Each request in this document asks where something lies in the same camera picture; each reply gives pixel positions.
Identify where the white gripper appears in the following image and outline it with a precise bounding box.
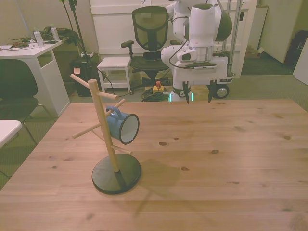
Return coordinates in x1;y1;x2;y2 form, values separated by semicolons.
173;56;229;105

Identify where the blue enamel mug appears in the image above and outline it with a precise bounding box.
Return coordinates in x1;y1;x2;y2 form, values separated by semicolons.
105;105;140;145

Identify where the wooden mug tree black base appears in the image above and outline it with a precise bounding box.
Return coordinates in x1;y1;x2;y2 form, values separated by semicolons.
70;74;142;195

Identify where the yellow emergency stop button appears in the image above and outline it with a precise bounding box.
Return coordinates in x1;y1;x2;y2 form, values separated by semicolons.
153;81;166;95

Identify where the black mesh office chair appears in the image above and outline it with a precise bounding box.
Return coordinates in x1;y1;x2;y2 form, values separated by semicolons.
120;6;180;82

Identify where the cardboard box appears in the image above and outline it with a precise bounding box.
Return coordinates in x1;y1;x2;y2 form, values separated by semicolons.
245;45;265;59

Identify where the white low side table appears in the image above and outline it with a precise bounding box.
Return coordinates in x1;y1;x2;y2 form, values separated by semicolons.
97;57;132;94

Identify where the white board panel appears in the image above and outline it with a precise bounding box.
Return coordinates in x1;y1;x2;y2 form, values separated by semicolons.
293;38;308;86

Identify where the black floor bin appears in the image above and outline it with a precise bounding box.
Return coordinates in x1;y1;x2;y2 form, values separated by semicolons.
69;57;100;97

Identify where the black tripod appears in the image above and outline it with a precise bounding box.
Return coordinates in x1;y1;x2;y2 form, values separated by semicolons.
59;0;94;58

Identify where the camouflage cloth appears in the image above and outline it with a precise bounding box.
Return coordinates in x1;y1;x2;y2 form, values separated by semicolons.
39;26;80;45

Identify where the clear plastic bottle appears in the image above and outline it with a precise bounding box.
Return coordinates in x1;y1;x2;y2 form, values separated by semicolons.
33;27;45;48
50;24;60;42

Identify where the white desk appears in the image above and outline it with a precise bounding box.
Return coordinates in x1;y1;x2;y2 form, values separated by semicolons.
0;40;71;117

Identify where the black plastic chair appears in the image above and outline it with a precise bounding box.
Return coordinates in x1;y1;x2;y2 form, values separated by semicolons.
0;59;49;145

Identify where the white folding table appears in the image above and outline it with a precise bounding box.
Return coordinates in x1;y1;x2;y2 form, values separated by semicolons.
0;119;23;149

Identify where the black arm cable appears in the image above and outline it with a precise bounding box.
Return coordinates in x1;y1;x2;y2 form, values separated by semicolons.
167;14;193;70

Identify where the black cable bundle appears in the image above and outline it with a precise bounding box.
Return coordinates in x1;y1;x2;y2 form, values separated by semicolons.
141;89;170;102

